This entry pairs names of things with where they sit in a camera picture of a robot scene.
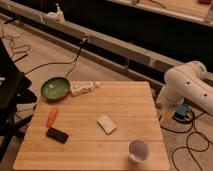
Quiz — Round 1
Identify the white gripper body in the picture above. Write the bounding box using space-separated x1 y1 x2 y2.
71 81 100 96

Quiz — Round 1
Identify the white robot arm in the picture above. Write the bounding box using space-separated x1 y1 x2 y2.
157 61 213 114

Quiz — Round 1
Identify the green ceramic bowl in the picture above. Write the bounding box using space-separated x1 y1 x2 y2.
41 77 70 101

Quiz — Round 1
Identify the orange carrot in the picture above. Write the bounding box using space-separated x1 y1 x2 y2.
46 108 58 128

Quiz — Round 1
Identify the black phone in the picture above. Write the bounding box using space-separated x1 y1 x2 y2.
46 127 68 144

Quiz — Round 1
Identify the blue power box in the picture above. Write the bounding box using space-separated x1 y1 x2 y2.
174 104 188 119

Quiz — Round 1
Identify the black floor cable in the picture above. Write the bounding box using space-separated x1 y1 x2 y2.
24 36 90 79

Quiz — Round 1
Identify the white device on rail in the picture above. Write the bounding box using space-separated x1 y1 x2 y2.
44 3 65 23

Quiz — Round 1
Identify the black cables right floor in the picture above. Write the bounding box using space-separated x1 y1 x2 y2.
160 108 213 171

